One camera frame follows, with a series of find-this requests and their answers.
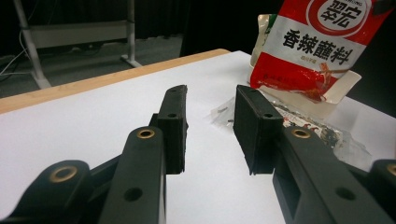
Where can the beige green sauce packet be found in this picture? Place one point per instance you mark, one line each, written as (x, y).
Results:
(263, 34)

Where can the white metal stand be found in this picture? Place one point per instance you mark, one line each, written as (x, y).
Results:
(77, 32)

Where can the clear seaweed snack packet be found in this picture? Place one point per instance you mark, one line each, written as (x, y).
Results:
(330, 133)

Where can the red sauce packet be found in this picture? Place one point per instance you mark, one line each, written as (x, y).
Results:
(311, 46)

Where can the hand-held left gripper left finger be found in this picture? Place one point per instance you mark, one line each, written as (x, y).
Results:
(172, 130)

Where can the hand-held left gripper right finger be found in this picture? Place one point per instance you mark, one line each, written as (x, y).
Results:
(255, 130)

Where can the white paper sheet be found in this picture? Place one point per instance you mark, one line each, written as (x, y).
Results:
(77, 124)

